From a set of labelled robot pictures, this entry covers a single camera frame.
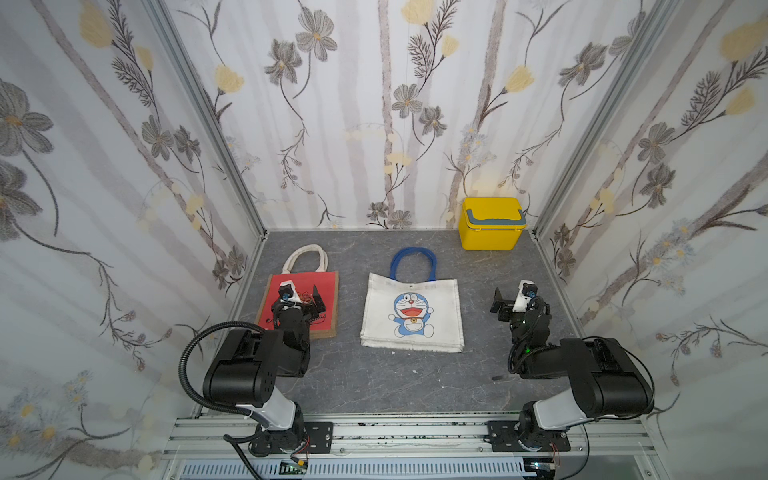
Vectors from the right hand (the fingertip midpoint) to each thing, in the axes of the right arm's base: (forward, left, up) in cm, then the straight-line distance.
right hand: (518, 288), depth 88 cm
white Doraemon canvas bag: (-4, +31, -12) cm, 34 cm away
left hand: (-1, +66, -3) cm, 66 cm away
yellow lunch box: (+27, +3, 0) cm, 27 cm away
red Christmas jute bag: (+8, +61, -15) cm, 64 cm away
